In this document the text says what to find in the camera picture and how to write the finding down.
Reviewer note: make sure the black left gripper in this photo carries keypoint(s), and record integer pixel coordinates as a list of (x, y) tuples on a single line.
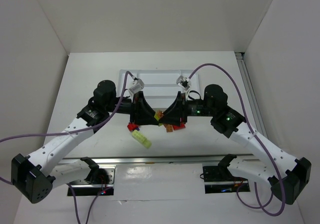
[(135, 107)]

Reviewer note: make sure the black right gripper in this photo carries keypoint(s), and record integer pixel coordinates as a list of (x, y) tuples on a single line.
[(183, 107)]

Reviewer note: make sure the brown lego plate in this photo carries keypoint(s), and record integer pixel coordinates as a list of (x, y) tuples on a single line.
[(169, 128)]

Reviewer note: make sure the lime green curved lego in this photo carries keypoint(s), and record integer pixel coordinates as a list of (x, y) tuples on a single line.
[(157, 118)]

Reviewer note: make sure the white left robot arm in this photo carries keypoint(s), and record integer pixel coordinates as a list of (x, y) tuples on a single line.
[(38, 173)]

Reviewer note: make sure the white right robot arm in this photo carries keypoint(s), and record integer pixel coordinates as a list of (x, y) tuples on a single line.
[(286, 174)]

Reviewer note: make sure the red curved lego brick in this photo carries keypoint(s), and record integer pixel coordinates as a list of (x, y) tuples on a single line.
[(178, 127)]

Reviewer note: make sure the red lego on purple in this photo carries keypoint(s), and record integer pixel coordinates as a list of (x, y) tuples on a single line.
[(131, 127)]

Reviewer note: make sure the pale green long lego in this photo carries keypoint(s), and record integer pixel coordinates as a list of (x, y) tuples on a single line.
[(146, 143)]

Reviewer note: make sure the white compartment tray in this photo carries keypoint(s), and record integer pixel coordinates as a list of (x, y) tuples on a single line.
[(160, 88)]

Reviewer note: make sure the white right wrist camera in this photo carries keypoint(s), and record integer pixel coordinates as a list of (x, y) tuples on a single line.
[(184, 83)]

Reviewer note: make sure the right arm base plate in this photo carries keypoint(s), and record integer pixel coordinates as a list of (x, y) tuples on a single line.
[(217, 180)]

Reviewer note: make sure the aluminium rail right side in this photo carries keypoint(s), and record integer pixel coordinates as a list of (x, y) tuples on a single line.
[(250, 92)]

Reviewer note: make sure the aluminium rail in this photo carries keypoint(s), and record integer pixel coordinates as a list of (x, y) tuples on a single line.
[(148, 160), (250, 92)]

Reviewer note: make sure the aluminium rail front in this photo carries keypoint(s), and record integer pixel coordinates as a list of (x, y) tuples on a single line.
[(148, 160)]

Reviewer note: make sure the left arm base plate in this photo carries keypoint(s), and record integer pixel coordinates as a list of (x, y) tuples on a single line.
[(103, 183)]

